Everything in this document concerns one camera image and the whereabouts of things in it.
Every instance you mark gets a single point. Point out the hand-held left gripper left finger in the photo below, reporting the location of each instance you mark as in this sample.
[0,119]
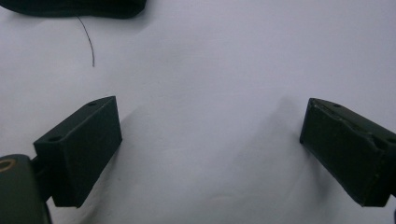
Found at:
[79,152]

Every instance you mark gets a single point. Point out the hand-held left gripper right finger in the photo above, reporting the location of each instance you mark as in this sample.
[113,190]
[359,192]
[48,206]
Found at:
[351,155]

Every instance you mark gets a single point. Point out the black glove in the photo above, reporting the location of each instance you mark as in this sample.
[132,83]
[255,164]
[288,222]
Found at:
[77,7]

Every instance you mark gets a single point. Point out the thin dark thread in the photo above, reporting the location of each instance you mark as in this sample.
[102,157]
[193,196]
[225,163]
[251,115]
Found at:
[92,54]

